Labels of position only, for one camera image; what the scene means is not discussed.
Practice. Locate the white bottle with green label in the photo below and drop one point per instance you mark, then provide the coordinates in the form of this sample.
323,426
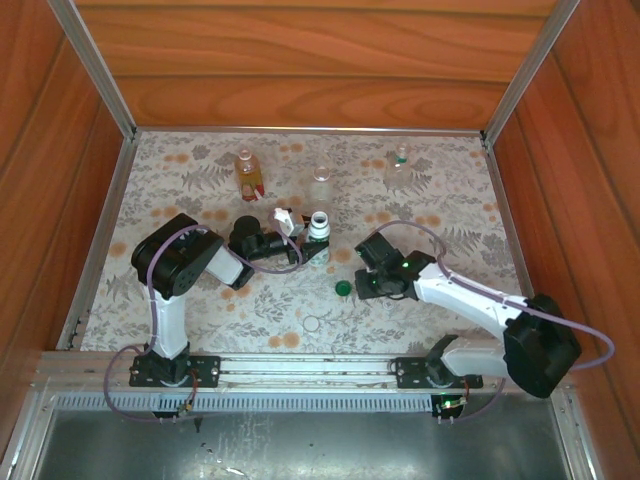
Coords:
318,231

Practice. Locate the white cap with printed code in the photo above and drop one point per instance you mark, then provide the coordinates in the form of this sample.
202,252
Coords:
388,304

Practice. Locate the clear ribbed plastic bottle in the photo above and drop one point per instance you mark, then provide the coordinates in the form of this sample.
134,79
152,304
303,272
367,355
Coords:
321,192

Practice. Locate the green bottle cap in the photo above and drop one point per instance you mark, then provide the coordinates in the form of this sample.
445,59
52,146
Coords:
343,289

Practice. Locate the orange juice bottle red label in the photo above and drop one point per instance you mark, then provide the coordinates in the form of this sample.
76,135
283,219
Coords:
248,175

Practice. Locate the small clear bottle green label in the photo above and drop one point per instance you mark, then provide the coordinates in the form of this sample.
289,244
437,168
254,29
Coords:
400,172

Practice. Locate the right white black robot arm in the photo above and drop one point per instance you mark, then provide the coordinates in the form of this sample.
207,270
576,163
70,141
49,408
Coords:
475,295

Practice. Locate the floral patterned tablecloth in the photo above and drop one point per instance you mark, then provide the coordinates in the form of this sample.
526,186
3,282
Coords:
350,325

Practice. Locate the small board with green light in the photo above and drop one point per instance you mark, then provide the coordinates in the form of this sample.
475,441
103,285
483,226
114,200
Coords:
450,404

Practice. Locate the grey sheet metal panel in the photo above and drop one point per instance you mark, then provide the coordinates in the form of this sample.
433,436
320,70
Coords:
320,445

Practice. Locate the aluminium frame back rail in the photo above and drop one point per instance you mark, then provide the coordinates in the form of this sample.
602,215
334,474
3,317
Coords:
310,130

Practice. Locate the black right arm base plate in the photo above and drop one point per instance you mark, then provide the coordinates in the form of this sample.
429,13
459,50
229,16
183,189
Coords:
410,372

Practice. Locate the aluminium mounting rail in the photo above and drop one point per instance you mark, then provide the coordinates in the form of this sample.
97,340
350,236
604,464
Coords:
300,367

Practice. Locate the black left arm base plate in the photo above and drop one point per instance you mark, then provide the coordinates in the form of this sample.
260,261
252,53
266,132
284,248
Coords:
205,372

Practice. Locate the aluminium frame side rail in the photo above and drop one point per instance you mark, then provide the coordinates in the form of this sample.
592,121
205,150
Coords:
500,200
100,240

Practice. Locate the aluminium frame post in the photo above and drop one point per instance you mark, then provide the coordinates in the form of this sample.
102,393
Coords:
95,70
530,70

